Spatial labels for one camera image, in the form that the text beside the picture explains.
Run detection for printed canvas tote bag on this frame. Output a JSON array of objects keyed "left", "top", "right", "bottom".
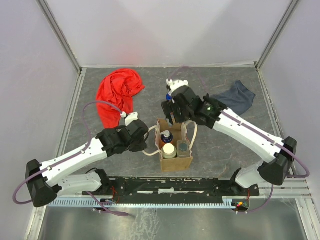
[{"left": 143, "top": 118, "right": 198, "bottom": 172}]

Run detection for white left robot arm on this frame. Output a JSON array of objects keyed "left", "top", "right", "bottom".
[{"left": 25, "top": 119, "right": 149, "bottom": 208}]

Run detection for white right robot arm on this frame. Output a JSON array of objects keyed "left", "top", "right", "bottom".
[{"left": 161, "top": 80, "right": 297, "bottom": 189}]

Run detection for white cap cream bottle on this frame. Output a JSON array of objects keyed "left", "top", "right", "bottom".
[{"left": 162, "top": 143, "right": 177, "bottom": 159}]

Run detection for square clear dark-cap bottle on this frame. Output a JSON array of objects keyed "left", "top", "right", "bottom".
[{"left": 176, "top": 140, "right": 190, "bottom": 158}]

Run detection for red cloth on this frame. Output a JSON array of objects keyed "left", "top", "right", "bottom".
[{"left": 95, "top": 68, "right": 145, "bottom": 128}]

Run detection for dark blue cloth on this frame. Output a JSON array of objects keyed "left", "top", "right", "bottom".
[{"left": 211, "top": 80, "right": 256, "bottom": 116}]

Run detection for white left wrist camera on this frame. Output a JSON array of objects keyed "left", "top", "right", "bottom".
[{"left": 120, "top": 111, "right": 139, "bottom": 127}]

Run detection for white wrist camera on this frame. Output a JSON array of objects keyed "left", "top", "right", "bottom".
[
  {"left": 120, "top": 111, "right": 139, "bottom": 127},
  {"left": 166, "top": 79, "right": 185, "bottom": 93}
]

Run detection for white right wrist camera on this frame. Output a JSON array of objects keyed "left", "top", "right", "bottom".
[{"left": 166, "top": 79, "right": 185, "bottom": 93}]

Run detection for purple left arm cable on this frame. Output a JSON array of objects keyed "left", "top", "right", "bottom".
[{"left": 12, "top": 100, "right": 128, "bottom": 206}]

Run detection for right aluminium frame post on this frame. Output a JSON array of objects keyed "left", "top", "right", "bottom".
[{"left": 255, "top": 0, "right": 301, "bottom": 71}]

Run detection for aluminium frame post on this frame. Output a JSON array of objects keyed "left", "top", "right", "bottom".
[
  {"left": 255, "top": 0, "right": 301, "bottom": 71},
  {"left": 36, "top": 0, "right": 82, "bottom": 72}
]

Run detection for light blue cable duct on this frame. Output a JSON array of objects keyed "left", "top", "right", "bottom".
[{"left": 47, "top": 197, "right": 236, "bottom": 210}]

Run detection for left aluminium frame post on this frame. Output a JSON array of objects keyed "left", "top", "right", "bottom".
[{"left": 36, "top": 0, "right": 82, "bottom": 72}]

